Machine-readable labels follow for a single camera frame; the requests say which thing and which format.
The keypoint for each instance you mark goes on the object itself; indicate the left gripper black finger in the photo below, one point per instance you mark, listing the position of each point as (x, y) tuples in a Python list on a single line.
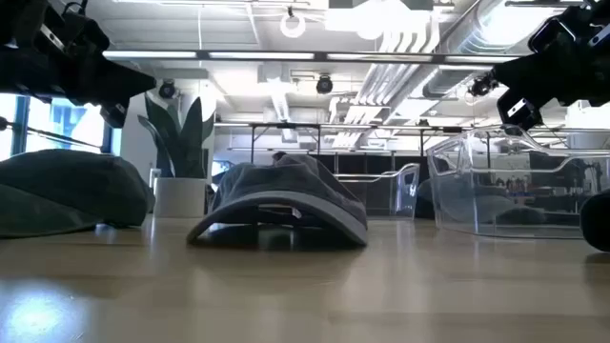
[(124, 81)]

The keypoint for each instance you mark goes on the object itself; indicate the green snake plant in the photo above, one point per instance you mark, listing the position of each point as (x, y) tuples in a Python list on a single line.
[(183, 143)]

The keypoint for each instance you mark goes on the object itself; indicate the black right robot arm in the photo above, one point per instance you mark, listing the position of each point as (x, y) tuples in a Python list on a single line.
[(601, 6)]

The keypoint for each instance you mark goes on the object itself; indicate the white LED light strip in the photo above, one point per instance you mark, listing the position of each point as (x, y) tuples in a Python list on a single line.
[(379, 57), (150, 54), (262, 55), (479, 59)]

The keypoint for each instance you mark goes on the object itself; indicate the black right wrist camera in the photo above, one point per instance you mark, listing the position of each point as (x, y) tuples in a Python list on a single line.
[(519, 112)]

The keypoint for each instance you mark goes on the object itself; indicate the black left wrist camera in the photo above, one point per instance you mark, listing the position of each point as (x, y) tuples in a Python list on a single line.
[(114, 114)]

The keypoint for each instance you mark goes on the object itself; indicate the black folding table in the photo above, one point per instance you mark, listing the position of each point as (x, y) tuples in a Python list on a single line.
[(267, 125)]

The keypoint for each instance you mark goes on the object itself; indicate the grey baseball cap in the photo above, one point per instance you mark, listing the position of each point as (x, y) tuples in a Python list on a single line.
[(457, 205), (286, 186)]

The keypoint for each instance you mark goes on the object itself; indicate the black overhead rig camera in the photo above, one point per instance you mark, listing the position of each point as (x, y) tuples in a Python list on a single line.
[(481, 86)]

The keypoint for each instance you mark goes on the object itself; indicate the bright window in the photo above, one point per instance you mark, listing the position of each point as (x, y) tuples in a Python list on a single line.
[(62, 126)]

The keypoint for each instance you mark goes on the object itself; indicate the round black ceiling camera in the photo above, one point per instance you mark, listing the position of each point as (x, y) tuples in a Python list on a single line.
[(324, 85), (167, 89)]

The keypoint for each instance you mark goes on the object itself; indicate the white round plant pot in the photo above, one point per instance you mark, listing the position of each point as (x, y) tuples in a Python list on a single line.
[(180, 197)]

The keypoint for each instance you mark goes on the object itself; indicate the large clear plastic bin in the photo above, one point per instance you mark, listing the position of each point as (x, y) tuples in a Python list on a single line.
[(524, 162)]

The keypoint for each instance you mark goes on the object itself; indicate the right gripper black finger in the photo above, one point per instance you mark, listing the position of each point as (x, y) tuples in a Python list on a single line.
[(529, 78)]

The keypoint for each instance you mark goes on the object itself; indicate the silver round air duct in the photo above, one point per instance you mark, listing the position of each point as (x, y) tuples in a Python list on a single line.
[(457, 78)]

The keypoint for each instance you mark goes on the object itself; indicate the small clear plastic bin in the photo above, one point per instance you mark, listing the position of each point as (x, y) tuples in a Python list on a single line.
[(405, 190)]

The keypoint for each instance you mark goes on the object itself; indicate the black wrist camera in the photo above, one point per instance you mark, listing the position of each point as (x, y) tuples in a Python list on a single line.
[(114, 114), (519, 112)]

